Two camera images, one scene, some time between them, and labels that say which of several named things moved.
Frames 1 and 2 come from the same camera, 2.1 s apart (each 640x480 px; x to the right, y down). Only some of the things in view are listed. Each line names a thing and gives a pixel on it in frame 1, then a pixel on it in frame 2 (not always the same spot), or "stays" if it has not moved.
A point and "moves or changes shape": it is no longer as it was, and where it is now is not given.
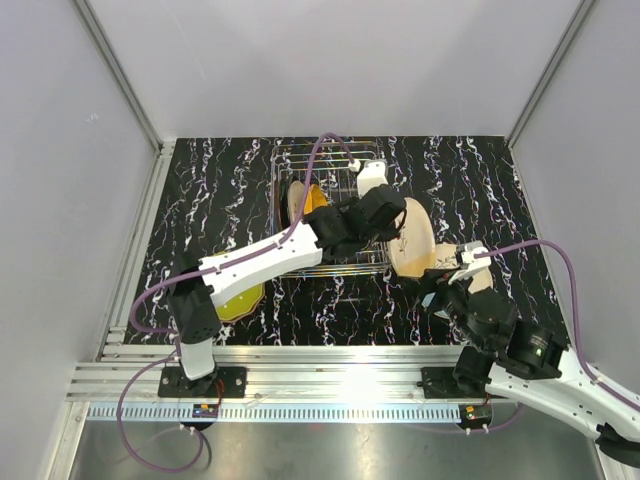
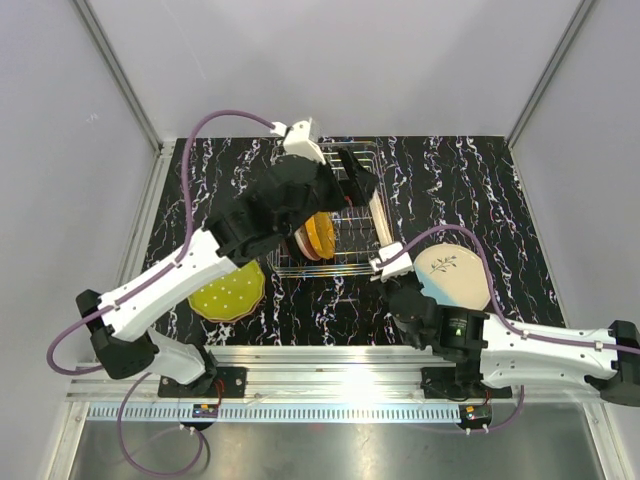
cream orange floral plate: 412,253 moves or changes shape
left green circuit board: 205,411 stays
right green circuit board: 475,415 stays
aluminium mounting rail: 275,373 stays
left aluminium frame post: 121,75 stays
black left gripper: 388,234 to 359,188
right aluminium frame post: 545,82 stays
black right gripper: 441,282 to 407,277
